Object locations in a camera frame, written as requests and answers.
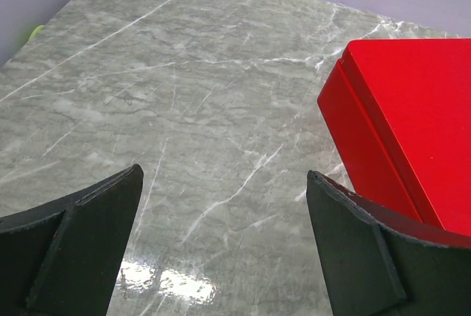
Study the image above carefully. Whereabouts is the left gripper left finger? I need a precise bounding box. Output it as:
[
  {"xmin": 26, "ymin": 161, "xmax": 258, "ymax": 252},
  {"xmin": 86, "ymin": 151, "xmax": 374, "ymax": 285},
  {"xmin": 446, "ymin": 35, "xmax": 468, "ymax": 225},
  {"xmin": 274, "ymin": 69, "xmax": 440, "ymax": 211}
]
[{"xmin": 1, "ymin": 164, "xmax": 143, "ymax": 315}]

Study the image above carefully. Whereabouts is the red box lid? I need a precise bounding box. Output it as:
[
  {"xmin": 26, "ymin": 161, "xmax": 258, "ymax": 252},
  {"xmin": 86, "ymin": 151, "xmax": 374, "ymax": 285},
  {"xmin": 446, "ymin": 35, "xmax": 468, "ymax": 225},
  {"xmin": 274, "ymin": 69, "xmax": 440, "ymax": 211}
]
[{"xmin": 341, "ymin": 38, "xmax": 470, "ymax": 235}]

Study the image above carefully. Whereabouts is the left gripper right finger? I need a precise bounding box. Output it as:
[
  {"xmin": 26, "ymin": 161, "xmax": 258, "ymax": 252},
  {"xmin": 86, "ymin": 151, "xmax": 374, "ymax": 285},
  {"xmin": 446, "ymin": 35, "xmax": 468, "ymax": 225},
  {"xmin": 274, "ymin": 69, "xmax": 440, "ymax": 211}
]
[{"xmin": 306, "ymin": 171, "xmax": 470, "ymax": 315}]

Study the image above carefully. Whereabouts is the red cookie box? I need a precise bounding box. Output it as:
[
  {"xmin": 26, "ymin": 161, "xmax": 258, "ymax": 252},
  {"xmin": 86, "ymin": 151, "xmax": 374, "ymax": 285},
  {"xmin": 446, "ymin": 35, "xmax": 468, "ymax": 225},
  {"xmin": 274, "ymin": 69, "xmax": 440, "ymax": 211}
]
[{"xmin": 317, "ymin": 62, "xmax": 422, "ymax": 221}]

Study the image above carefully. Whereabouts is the small green object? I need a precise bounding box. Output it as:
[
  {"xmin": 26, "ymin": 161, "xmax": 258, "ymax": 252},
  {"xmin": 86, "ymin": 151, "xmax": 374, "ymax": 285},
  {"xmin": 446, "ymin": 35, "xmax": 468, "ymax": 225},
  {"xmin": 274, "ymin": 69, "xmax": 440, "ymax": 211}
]
[{"xmin": 28, "ymin": 25, "xmax": 44, "ymax": 41}]

